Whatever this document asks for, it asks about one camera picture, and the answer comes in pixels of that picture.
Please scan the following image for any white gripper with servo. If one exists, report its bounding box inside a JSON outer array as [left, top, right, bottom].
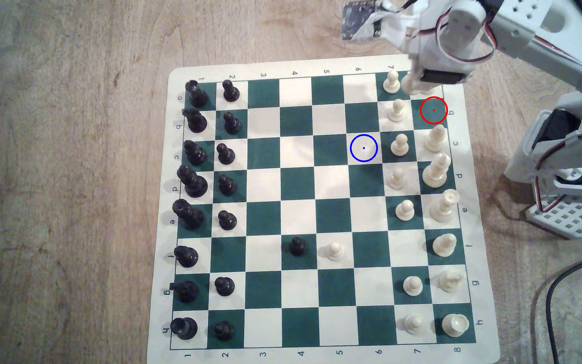
[[386, 0, 497, 85]]

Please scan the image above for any white knight chess piece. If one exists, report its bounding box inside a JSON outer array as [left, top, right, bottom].
[[401, 72, 424, 97], [439, 270, 464, 293]]

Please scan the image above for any white bishop chess piece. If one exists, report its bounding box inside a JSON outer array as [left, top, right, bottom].
[[431, 233, 458, 258], [424, 124, 447, 153]]

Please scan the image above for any white queen chess piece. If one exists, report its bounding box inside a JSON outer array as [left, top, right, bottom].
[[421, 152, 452, 189]]

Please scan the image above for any white king chess piece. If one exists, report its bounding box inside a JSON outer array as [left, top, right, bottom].
[[429, 188, 461, 224]]

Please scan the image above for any green white chess board mat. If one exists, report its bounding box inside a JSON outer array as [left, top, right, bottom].
[[147, 52, 501, 364]]

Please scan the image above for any black rook chess piece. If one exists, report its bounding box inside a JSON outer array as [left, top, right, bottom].
[[185, 79, 210, 108], [170, 317, 199, 341]]

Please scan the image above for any black knight chess piece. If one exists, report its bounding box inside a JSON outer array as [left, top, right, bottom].
[[169, 280, 200, 304], [182, 108, 208, 134]]

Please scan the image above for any black bishop chess piece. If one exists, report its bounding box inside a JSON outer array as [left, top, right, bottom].
[[173, 245, 200, 269], [183, 140, 207, 166]]

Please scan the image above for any white rook chess piece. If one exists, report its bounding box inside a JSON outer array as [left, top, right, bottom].
[[441, 313, 470, 339]]

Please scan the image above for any black queen chess piece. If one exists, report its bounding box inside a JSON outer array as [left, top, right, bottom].
[[177, 165, 209, 199]]

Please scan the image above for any black king chess piece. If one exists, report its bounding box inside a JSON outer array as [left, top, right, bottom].
[[172, 198, 206, 231]]

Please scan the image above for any small camera circuit board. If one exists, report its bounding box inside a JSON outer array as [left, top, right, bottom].
[[341, 1, 389, 42]]

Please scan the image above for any white grid base plate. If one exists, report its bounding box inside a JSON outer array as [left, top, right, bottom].
[[525, 194, 582, 240]]

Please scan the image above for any black power cable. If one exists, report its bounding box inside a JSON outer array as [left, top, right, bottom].
[[545, 247, 582, 364]]

